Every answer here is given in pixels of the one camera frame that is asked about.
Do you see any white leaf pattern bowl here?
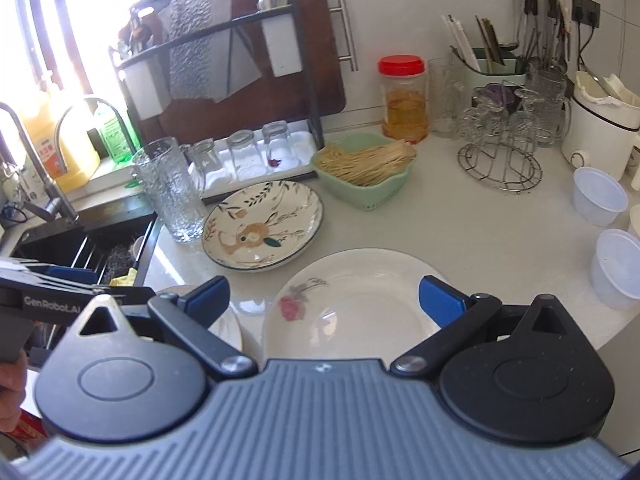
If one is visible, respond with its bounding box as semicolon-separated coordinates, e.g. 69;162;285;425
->
162;285;243;351

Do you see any white rose pattern plate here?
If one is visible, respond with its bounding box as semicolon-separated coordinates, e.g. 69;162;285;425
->
262;248;446;364

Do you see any yellow detergent bottle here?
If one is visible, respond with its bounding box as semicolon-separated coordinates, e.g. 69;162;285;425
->
21;91;100;192

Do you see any person's left hand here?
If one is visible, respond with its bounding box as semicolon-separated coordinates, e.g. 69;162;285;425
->
0;350;27;432

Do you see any white electric cooking pot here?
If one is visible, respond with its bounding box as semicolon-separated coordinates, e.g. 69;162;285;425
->
561;70;639;181

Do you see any green detergent bottle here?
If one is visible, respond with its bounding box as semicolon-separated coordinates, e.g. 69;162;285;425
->
88;96;141;165

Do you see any black kitchen sink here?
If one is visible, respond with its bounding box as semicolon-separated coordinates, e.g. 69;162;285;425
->
11;194;160;285

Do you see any rabbit pattern plate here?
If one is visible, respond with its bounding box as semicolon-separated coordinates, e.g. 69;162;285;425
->
202;180;324;272

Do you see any black dish rack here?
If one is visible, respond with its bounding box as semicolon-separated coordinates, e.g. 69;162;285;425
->
109;0;328;181

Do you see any white plastic bowl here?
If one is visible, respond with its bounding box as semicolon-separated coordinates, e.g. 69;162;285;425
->
590;229;640;310
573;167;629;228

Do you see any green basket of noodles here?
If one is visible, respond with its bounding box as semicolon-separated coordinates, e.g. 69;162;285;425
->
311;132;416;211

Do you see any textured glass pitcher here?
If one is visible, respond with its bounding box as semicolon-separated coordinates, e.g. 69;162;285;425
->
526;66;572;148

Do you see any tall textured drinking glass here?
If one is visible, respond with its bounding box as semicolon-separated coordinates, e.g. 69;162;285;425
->
132;136;206;243

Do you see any black wall power strip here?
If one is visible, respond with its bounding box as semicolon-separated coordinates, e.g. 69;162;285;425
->
572;0;601;28

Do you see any white tray with glasses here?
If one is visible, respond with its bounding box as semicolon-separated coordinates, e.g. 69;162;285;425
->
181;122;318;203

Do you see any red lid oil jar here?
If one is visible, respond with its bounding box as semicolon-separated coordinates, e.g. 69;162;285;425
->
378;54;428;144

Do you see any dark wooden cutting board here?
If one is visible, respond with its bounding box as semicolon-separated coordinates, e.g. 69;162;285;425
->
135;0;359;148

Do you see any wire cup drying rack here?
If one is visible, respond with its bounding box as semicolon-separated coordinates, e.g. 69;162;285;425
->
458;80;542;194

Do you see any green utensil holder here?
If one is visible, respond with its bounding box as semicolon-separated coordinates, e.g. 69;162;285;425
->
451;47;527;90

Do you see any steel kitchen faucet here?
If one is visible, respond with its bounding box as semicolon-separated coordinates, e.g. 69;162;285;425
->
0;103;79;224

